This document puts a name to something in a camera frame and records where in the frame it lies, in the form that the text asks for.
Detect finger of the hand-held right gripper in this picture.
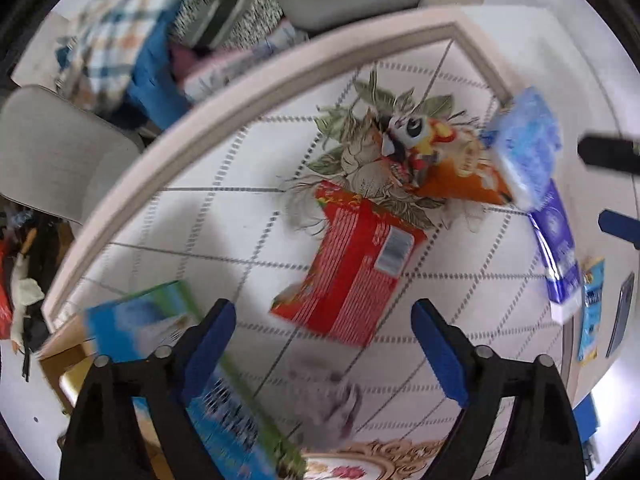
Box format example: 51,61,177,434
577,134,640,176
598,209,640,250

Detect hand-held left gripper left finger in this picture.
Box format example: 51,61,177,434
59,298,237,480

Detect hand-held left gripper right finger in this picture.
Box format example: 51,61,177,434
411,298,586,480

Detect blue and green box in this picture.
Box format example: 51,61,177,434
85,280,308,480

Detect dark blue tissue pack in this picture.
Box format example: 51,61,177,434
529,180,583,323

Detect light blue tissue pack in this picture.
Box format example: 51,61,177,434
481,86,563,212

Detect small blue packet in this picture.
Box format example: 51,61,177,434
577,257,606,362

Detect smartphone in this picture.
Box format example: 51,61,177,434
605,272,636,359

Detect grey fluffy sock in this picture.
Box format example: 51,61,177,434
289,360,362,448

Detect red snack packet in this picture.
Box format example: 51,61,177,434
270,180,427,348

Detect orange snack packet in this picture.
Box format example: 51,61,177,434
414,127,516,206

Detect cardboard box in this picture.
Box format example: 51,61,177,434
37,314,98,416

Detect blue card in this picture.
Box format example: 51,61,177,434
572,392,601,443

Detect grey chair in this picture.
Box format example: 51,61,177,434
0,85,146,226

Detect blue cloth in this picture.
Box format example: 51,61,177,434
125,22,193,133

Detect pink cloth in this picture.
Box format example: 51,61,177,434
167,42,213,83

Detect plaid cloth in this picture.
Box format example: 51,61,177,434
55,0,183,113

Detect zebra patterned bag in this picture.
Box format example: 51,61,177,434
170,0,286,56

